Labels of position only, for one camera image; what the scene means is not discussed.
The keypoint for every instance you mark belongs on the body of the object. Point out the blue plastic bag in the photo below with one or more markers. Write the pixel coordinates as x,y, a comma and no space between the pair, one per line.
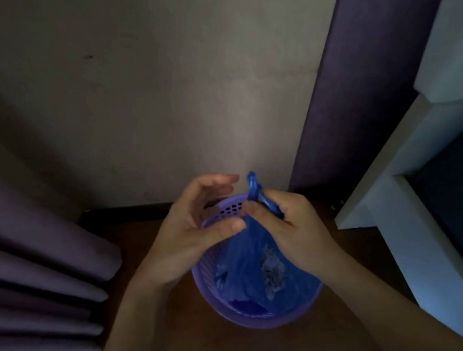
249,270

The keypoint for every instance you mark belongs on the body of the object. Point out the person's left forearm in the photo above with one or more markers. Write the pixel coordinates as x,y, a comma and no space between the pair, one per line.
133,336

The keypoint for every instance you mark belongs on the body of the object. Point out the white shelf unit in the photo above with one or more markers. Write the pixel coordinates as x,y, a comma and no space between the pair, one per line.
434,185

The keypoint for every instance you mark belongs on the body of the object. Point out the purple plastic waste basket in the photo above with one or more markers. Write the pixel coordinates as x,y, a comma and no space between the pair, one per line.
229,313

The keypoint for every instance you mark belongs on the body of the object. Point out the person's right forearm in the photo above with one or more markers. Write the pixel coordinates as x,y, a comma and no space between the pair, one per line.
390,309

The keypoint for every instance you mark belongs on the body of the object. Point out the person's right hand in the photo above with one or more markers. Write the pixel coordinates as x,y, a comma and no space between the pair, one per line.
299,236

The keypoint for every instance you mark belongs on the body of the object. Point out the person's right thumb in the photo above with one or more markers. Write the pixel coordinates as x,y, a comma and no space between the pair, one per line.
256,212

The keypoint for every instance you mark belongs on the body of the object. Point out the person's left middle finger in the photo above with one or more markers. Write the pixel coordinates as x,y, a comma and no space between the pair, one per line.
219,194

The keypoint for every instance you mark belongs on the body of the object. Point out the purple curtain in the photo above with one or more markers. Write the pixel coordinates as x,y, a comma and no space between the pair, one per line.
361,77
27,277

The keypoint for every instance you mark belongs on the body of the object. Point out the person's left thumb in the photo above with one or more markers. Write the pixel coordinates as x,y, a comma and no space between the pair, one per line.
224,228

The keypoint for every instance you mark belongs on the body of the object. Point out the person's left hand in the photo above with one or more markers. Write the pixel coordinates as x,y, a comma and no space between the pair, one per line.
180,236

